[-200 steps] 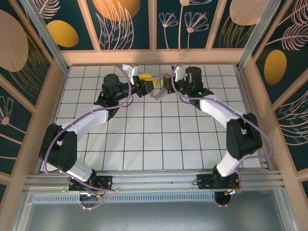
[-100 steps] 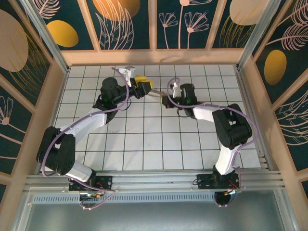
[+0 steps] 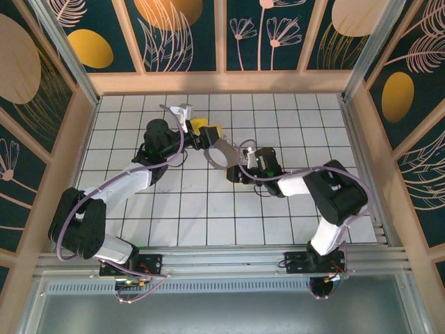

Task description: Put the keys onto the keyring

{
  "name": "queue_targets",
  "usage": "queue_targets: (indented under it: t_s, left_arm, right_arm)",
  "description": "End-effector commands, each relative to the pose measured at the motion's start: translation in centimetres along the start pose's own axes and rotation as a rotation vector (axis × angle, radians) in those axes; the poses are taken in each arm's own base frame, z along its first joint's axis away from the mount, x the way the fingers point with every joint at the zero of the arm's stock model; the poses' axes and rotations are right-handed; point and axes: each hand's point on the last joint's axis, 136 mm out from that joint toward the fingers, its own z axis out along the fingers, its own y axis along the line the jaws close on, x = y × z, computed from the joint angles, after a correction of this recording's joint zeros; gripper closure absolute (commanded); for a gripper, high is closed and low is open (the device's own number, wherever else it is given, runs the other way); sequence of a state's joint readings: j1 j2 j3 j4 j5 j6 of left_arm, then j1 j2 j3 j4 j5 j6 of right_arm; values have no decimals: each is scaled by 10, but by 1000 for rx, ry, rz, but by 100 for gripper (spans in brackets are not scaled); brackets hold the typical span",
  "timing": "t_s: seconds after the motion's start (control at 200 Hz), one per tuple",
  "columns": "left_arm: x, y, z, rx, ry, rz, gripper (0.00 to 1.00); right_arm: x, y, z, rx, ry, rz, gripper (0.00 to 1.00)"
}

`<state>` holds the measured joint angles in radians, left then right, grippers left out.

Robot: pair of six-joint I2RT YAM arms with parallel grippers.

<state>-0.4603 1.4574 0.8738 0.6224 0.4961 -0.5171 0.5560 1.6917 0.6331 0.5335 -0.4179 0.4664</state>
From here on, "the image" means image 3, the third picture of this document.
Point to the vented grey metal strip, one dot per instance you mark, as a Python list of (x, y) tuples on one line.
[(222, 286)]

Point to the aluminium corner post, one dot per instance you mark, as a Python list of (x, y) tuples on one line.
[(66, 52), (371, 52)]

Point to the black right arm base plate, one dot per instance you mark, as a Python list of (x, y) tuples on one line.
[(295, 264)]

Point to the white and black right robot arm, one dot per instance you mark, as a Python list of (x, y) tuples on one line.
[(337, 195)]

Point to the long aluminium mounting rail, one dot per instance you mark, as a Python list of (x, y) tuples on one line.
[(222, 259)]

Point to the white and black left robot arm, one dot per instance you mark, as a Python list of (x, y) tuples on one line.
[(83, 229)]

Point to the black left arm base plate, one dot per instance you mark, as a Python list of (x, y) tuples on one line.
[(153, 261)]

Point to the grey sheet metal panel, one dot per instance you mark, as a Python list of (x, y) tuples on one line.
[(222, 313)]

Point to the aluminium side rail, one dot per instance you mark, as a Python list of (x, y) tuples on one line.
[(352, 121)]

